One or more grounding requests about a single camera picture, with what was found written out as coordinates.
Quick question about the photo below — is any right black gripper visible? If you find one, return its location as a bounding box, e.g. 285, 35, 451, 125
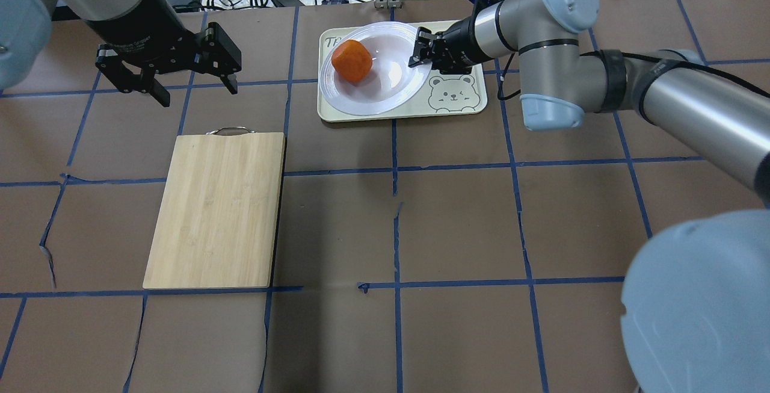
408, 17, 491, 75

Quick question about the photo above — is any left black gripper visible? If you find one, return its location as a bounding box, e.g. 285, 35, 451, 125
96, 21, 242, 108

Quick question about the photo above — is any white round plate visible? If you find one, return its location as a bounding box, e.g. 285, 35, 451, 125
317, 21, 431, 122

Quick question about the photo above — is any orange fruit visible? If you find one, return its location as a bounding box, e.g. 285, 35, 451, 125
331, 40, 373, 84

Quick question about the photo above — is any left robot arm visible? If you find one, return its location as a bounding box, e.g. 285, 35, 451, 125
1, 0, 242, 107

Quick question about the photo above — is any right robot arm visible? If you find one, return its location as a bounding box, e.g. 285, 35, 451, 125
409, 0, 769, 392

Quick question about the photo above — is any cream bear tray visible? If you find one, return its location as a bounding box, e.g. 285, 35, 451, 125
317, 20, 488, 123

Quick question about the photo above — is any wooden cutting board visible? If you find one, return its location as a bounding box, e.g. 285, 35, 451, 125
143, 130, 286, 291

